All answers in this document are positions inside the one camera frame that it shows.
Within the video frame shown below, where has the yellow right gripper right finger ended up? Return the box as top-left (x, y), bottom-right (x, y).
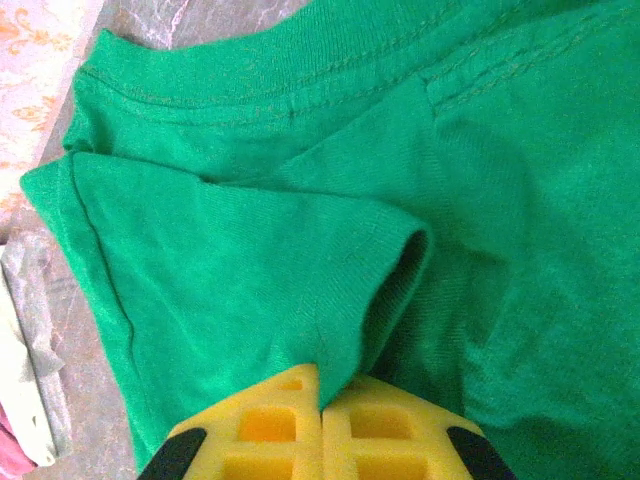
top-left (321, 375), bottom-right (512, 480)

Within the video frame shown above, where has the green t-shirt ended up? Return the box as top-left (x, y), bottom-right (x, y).
top-left (18, 0), bottom-right (640, 480)

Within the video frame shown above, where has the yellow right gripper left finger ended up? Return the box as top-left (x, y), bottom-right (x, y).
top-left (135, 363), bottom-right (322, 480)

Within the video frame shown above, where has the white t-shirt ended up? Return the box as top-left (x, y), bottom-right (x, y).
top-left (0, 238), bottom-right (69, 469)

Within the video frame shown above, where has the dusty pink t-shirt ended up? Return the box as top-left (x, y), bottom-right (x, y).
top-left (0, 407), bottom-right (39, 480)

